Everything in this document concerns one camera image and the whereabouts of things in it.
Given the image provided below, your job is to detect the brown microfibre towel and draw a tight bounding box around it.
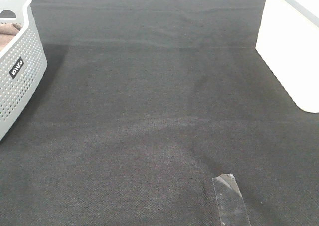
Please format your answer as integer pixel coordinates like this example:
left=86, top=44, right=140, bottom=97
left=0, top=23, right=23, bottom=55

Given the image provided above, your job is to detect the black table cloth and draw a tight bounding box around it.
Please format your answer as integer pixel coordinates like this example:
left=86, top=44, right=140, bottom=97
left=0, top=0, right=319, bottom=226

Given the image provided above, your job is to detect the clear adhesive tape strip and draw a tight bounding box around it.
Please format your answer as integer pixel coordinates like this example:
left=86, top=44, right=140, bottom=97
left=212, top=174, right=251, bottom=226

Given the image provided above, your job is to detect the grey perforated laundry basket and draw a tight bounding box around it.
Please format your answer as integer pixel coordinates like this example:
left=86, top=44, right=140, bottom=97
left=0, top=0, right=47, bottom=137

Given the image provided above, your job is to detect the white plastic storage bin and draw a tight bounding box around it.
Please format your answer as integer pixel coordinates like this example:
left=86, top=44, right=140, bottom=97
left=255, top=0, right=319, bottom=113

